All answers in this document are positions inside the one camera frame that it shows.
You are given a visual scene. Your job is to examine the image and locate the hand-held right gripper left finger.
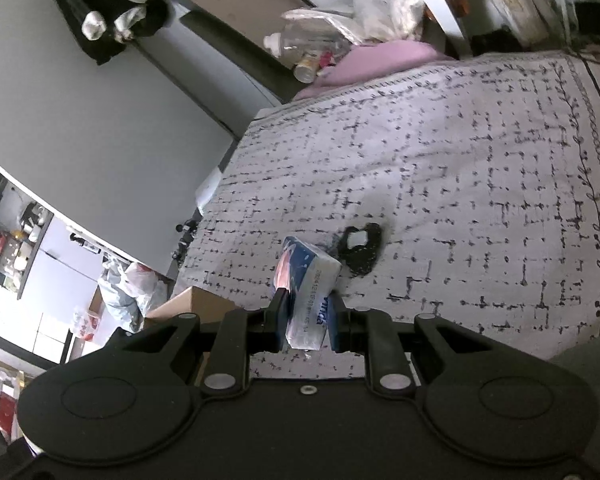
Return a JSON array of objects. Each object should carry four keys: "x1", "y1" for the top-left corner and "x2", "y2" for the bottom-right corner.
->
[{"x1": 106, "y1": 287, "x2": 294, "y2": 399}]

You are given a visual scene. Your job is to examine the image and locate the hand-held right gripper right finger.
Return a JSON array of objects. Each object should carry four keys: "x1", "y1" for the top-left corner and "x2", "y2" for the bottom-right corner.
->
[{"x1": 328, "y1": 294, "x2": 493, "y2": 399}]

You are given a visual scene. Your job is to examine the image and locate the white blue tissue pack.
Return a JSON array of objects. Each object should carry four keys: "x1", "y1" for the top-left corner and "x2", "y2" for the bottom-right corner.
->
[{"x1": 273, "y1": 235, "x2": 343, "y2": 351}]

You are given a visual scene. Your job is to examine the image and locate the black lace cloth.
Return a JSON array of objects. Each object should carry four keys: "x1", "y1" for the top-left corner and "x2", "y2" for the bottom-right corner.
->
[{"x1": 336, "y1": 223, "x2": 384, "y2": 278}]

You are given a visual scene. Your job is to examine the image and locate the brown cardboard box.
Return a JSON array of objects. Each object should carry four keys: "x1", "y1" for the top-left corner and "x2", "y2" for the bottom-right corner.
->
[{"x1": 144, "y1": 286, "x2": 241, "y2": 337}]

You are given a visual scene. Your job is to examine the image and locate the white plastic bag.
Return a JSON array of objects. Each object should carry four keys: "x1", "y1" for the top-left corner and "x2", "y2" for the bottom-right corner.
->
[{"x1": 98, "y1": 256, "x2": 167, "y2": 332}]

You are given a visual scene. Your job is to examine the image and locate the patterned white bed blanket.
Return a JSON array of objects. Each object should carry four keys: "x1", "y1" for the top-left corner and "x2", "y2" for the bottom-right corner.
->
[{"x1": 178, "y1": 51, "x2": 600, "y2": 380}]

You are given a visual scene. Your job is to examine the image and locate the white red printed bag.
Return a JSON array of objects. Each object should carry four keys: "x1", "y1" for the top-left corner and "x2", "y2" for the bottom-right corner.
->
[{"x1": 72, "y1": 308, "x2": 103, "y2": 342}]

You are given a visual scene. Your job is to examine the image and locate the small yellow-capped bottle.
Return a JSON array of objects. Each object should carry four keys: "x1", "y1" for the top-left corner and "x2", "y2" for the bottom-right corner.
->
[{"x1": 293, "y1": 53, "x2": 322, "y2": 83}]

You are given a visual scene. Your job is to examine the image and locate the pink pillow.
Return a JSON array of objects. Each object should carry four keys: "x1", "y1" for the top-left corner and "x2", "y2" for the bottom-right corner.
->
[{"x1": 292, "y1": 41, "x2": 456, "y2": 102}]

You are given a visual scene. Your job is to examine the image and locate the clear plastic bottle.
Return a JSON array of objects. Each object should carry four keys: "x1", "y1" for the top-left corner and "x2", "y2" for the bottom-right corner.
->
[{"x1": 263, "y1": 19, "x2": 352, "y2": 67}]

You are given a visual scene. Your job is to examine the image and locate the crumpled clear plastic bags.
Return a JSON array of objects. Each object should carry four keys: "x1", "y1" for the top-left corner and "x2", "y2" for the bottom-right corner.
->
[{"x1": 283, "y1": 0, "x2": 426, "y2": 46}]

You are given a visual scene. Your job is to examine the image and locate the black and white hanging clothes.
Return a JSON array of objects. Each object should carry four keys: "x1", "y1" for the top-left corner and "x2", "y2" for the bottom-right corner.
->
[{"x1": 45, "y1": 0, "x2": 171, "y2": 66}]

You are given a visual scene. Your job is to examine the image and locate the wall shelf with items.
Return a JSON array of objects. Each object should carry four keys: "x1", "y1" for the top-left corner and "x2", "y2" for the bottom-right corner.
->
[{"x1": 0, "y1": 170, "x2": 56, "y2": 301}]

